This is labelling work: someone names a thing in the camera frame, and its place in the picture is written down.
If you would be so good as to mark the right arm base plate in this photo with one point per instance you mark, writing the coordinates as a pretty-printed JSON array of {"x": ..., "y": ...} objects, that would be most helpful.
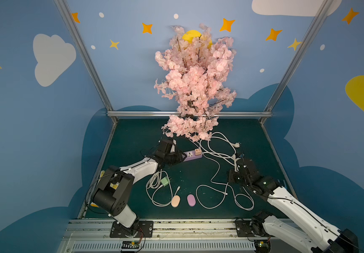
[{"x": 249, "y": 228}]

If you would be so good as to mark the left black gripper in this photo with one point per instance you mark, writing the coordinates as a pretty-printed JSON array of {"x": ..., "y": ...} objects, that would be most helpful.
[{"x": 168, "y": 144}]

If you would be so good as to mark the pink USB charger adapter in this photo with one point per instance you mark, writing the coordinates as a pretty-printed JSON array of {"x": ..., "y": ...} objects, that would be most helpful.
[{"x": 198, "y": 152}]

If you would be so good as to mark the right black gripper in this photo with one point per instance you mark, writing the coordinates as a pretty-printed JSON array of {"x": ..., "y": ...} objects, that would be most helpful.
[{"x": 241, "y": 172}]

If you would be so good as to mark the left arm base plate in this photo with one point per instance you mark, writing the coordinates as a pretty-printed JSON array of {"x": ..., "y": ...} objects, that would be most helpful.
[{"x": 140, "y": 228}]

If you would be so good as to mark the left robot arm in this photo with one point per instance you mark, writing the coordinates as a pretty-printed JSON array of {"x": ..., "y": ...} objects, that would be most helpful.
[{"x": 113, "y": 189}]

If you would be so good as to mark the aluminium front rail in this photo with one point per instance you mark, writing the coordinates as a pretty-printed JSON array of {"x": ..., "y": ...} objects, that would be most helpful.
[{"x": 165, "y": 236}]

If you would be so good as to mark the green circuit board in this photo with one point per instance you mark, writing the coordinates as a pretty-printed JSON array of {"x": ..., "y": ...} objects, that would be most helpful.
[{"x": 130, "y": 245}]

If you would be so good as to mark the green USB charger adapter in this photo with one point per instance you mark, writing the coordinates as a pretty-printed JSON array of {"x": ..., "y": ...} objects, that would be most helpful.
[{"x": 164, "y": 181}]

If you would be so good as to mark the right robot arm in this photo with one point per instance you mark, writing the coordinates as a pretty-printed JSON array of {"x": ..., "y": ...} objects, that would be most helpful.
[{"x": 312, "y": 234}]

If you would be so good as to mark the pink artificial blossom tree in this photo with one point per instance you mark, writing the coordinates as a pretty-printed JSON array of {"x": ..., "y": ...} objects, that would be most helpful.
[{"x": 197, "y": 70}]

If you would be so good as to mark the yellow work glove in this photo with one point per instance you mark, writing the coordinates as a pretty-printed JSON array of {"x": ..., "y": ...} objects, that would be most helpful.
[{"x": 101, "y": 174}]

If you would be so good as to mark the purple power strip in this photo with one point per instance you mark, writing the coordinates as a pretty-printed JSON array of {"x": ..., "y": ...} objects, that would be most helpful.
[{"x": 189, "y": 156}]

